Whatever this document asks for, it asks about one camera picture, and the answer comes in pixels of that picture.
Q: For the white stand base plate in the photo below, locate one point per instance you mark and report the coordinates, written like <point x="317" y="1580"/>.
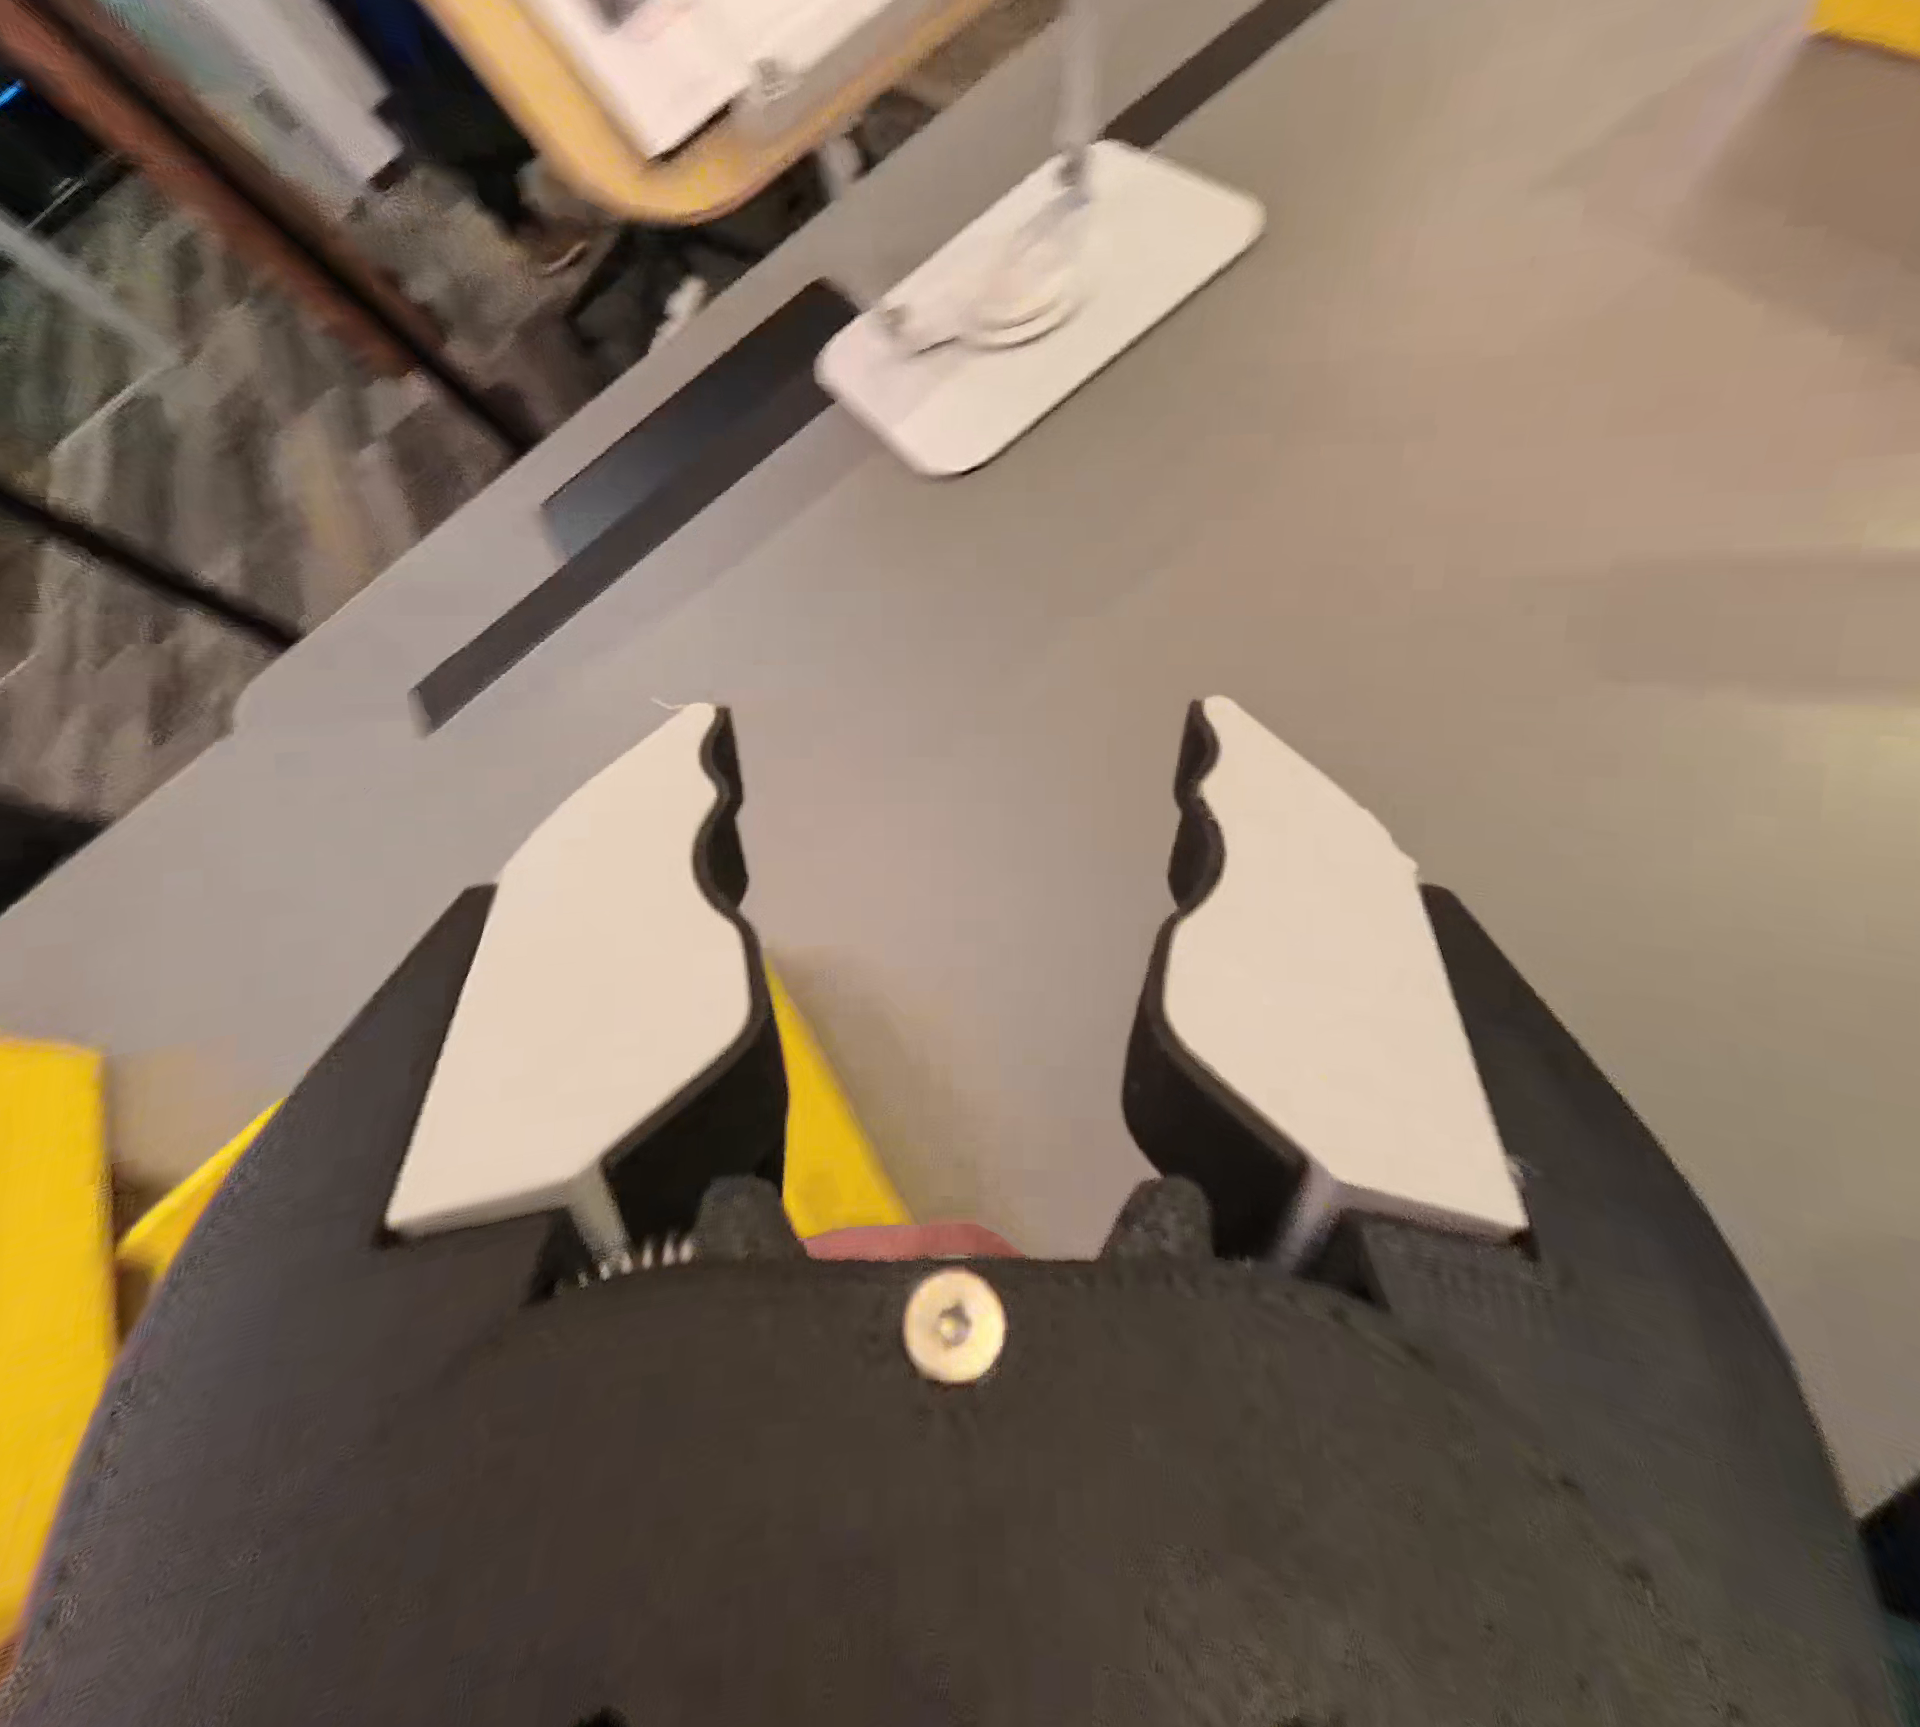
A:
<point x="1170" y="243"/>

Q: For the glass partition with brown frame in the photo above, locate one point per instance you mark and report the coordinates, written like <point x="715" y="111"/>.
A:
<point x="180" y="33"/>

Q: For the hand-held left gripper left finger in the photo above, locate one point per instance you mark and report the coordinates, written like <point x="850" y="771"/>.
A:
<point x="585" y="993"/>

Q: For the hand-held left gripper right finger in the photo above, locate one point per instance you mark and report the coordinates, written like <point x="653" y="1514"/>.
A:
<point x="1321" y="1009"/>

